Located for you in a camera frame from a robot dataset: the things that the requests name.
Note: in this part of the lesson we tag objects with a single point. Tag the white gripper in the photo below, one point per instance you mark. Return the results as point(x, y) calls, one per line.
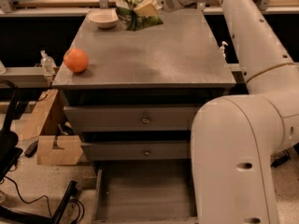
point(151, 8)

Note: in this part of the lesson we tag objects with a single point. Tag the green jalapeno chip bag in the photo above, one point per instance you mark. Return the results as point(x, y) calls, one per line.
point(130, 21)

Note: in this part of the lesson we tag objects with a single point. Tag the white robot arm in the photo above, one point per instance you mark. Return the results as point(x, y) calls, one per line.
point(234, 137)

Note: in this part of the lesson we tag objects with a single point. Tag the grey three-drawer cabinet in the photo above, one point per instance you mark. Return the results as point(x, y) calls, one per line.
point(175, 63)

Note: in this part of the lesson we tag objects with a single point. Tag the grey top drawer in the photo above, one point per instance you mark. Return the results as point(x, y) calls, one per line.
point(130, 118)

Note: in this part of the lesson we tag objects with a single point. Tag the grey middle drawer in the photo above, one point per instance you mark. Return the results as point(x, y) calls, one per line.
point(139, 150)

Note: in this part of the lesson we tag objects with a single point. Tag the open grey bottom drawer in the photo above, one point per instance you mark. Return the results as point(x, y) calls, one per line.
point(144, 192)

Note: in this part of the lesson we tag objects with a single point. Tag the white bowl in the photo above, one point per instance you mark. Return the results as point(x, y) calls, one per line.
point(104, 18)

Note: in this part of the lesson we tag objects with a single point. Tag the white pump bottle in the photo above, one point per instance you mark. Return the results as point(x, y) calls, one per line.
point(223, 47)

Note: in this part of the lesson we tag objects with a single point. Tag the orange fruit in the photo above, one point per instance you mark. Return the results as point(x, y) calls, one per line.
point(76, 60)

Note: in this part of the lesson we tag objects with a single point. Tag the clear sanitizer bottle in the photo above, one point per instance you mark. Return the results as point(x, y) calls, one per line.
point(47, 62)

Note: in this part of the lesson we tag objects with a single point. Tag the wooden block with cutout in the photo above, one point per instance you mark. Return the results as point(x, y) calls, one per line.
point(58, 150)

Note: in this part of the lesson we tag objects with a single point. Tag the black remote on floor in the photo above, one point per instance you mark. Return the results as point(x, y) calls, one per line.
point(31, 150)

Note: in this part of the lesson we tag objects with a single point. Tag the black chair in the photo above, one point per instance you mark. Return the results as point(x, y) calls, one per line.
point(9, 152)

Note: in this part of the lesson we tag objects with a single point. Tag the black floor stand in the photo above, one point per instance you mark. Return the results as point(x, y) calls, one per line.
point(52, 217)

